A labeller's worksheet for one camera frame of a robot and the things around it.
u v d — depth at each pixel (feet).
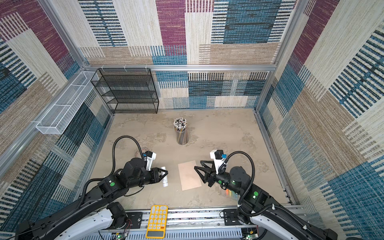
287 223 1.56
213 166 1.95
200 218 2.49
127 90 3.57
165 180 2.39
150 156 2.30
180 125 2.86
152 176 2.13
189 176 2.91
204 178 2.02
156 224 2.34
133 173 1.85
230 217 2.41
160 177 2.37
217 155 1.95
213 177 1.92
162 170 2.36
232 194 2.65
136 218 2.44
